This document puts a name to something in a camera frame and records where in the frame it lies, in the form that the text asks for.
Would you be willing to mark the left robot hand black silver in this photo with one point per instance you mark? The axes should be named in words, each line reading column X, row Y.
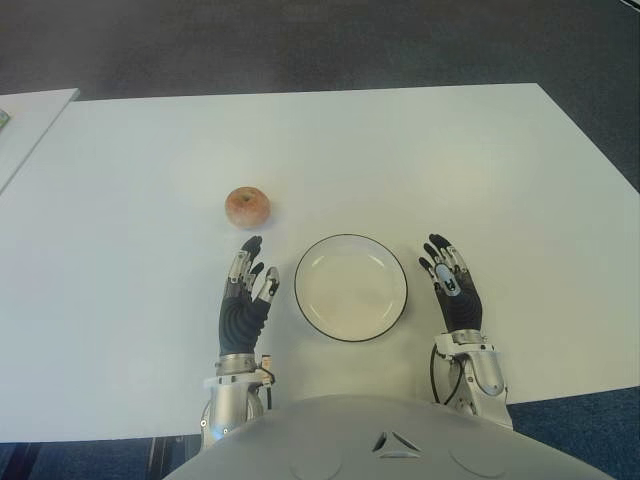
column 239, row 320

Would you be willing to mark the right robot hand black silver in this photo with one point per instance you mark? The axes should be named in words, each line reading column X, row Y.
column 462, row 307

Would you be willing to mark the red yellow apple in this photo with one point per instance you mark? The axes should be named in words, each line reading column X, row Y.
column 248, row 207

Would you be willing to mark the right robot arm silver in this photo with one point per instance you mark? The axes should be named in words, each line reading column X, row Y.
column 487, row 372

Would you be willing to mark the white plate black rim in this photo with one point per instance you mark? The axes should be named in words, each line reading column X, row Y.
column 350, row 290

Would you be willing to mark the grey robot torso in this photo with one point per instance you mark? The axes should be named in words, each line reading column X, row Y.
column 385, row 445

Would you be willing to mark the small green item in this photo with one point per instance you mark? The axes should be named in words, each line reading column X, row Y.
column 3, row 120

